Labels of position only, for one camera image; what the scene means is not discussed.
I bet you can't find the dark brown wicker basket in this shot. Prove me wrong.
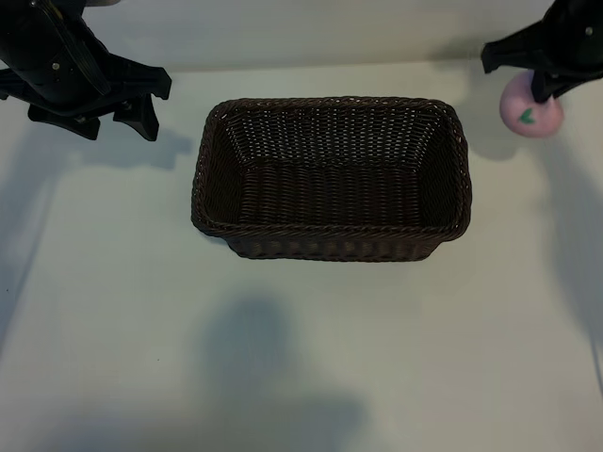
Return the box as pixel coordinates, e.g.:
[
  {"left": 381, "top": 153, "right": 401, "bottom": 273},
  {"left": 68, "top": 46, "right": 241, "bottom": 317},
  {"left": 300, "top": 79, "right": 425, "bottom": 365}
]
[{"left": 190, "top": 96, "right": 473, "bottom": 264}]

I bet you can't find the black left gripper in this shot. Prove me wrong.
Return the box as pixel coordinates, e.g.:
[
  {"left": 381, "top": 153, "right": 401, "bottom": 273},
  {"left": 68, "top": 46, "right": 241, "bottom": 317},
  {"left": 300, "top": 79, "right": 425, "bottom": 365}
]
[{"left": 0, "top": 0, "right": 172, "bottom": 143}]

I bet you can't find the pink peach with green leaf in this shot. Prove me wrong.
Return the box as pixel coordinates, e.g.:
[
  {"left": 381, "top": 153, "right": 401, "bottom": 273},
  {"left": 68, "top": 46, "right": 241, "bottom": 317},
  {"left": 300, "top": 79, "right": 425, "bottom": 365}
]
[{"left": 498, "top": 73, "right": 563, "bottom": 138}]

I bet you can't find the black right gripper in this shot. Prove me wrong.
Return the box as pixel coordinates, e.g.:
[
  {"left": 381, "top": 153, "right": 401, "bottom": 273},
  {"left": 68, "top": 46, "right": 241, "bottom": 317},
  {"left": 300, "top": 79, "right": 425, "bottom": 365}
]
[{"left": 481, "top": 0, "right": 603, "bottom": 105}]

